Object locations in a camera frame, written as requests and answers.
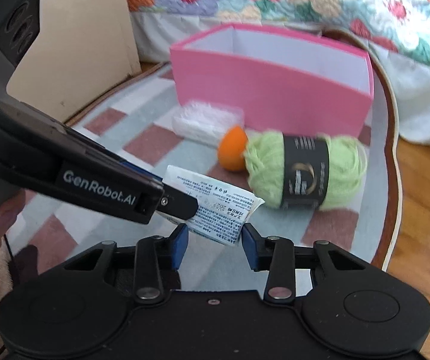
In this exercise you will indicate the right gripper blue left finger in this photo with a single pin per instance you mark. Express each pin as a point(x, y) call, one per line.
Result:
point(178, 243)

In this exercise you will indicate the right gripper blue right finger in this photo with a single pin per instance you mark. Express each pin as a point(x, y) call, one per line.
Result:
point(257, 248)

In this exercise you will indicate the small white tissue pack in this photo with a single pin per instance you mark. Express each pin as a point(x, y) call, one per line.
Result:
point(222, 208)

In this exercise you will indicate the green yarn ball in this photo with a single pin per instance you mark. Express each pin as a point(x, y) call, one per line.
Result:
point(324, 172)

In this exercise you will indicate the orange makeup sponge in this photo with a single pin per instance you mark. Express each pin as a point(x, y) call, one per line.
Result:
point(231, 148)

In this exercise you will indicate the clear floss pick box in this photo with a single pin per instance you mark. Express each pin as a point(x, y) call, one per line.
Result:
point(206, 123)

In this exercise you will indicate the beige wooden cabinet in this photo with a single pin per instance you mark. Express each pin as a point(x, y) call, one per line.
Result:
point(84, 48)

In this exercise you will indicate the checkered rug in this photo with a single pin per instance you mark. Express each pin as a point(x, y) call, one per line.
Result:
point(134, 120)

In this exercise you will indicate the pink cardboard box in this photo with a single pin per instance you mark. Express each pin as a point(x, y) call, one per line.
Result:
point(282, 79)

